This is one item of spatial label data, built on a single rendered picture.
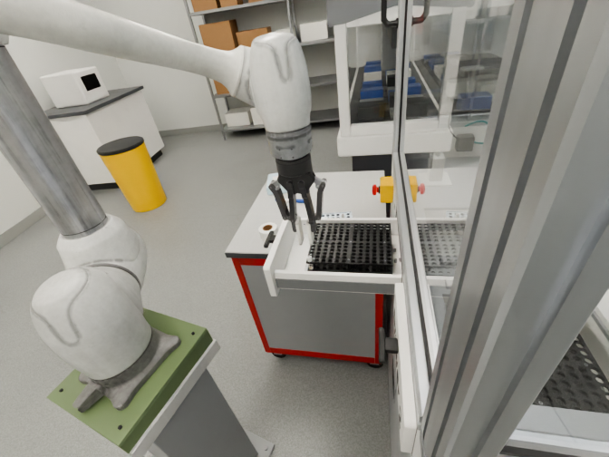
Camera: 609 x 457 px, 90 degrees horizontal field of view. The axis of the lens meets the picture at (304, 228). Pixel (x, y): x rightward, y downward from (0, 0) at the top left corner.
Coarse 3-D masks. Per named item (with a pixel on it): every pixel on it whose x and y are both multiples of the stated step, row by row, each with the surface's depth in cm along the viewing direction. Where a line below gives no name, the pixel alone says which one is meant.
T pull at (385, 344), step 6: (384, 330) 60; (384, 336) 59; (384, 342) 58; (390, 342) 58; (396, 342) 57; (384, 348) 57; (390, 348) 57; (396, 348) 56; (384, 354) 56; (384, 360) 55
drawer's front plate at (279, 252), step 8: (288, 208) 98; (288, 224) 93; (280, 232) 88; (288, 232) 93; (280, 240) 85; (288, 240) 93; (272, 248) 82; (280, 248) 85; (288, 248) 93; (272, 256) 80; (280, 256) 85; (272, 264) 78; (280, 264) 85; (264, 272) 78; (272, 272) 79; (272, 280) 79; (272, 288) 81; (272, 296) 83
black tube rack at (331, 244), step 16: (336, 224) 93; (352, 224) 91; (368, 224) 91; (384, 224) 89; (320, 240) 87; (336, 240) 86; (352, 240) 85; (368, 240) 89; (384, 240) 83; (320, 256) 82; (336, 256) 81; (352, 256) 80; (368, 256) 84; (384, 256) 78; (352, 272) 80; (368, 272) 78; (384, 272) 78
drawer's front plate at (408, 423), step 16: (400, 288) 65; (400, 304) 62; (400, 320) 59; (400, 336) 56; (400, 352) 54; (400, 368) 53; (400, 384) 53; (400, 400) 53; (400, 416) 52; (400, 432) 52
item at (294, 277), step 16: (304, 224) 98; (304, 240) 98; (288, 256) 93; (304, 256) 92; (400, 256) 87; (288, 272) 79; (304, 272) 78; (320, 272) 77; (336, 272) 77; (400, 272) 82; (288, 288) 82; (304, 288) 81; (320, 288) 80; (336, 288) 78; (352, 288) 77; (368, 288) 76; (384, 288) 75
